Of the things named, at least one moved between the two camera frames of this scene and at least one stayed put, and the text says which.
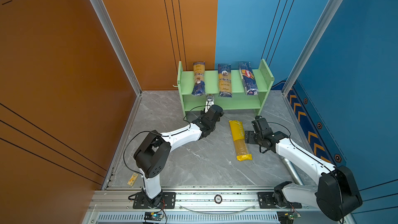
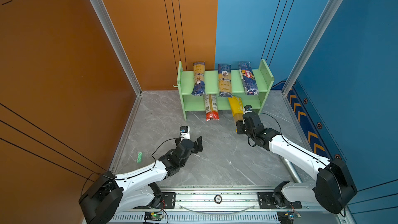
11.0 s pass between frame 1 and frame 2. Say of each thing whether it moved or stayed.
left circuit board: stayed
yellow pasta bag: moved
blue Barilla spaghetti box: stayed
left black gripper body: moved
